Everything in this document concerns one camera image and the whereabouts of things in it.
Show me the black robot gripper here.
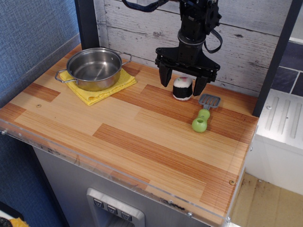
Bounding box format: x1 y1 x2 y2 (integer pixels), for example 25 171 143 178
155 42 220 96

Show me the plush sushi roll toy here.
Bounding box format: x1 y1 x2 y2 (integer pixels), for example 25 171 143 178
172 77 193 101

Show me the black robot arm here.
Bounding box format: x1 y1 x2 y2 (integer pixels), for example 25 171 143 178
155 0 222 96

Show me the stainless steel pot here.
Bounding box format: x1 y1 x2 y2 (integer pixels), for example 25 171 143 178
55 47 133 92

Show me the yellow folded cloth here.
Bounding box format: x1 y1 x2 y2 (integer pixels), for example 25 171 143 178
66 69 137 106

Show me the white grooved side unit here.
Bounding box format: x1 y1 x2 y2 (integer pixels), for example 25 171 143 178
245 89 303 194

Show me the silver cabinet with dispenser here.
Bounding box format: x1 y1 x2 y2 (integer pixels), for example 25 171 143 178
34 147 228 227

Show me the clear acrylic edge guard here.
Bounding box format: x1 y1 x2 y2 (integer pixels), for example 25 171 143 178
0 113 257 227

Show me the yellow black object corner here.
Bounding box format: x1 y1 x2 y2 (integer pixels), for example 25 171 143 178
0 202 29 227

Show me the green handled grey toy spatula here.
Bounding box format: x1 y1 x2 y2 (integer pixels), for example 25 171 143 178
192 94 221 132

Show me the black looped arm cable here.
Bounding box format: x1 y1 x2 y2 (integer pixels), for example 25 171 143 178
203 28 223 54

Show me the right black frame post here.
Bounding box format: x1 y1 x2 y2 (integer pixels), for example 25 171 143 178
252 0 303 117

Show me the black frame post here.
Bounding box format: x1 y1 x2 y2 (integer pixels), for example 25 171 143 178
252 0 303 117
74 0 99 50

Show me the left black frame post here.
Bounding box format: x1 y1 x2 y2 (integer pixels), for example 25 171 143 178
74 0 99 50

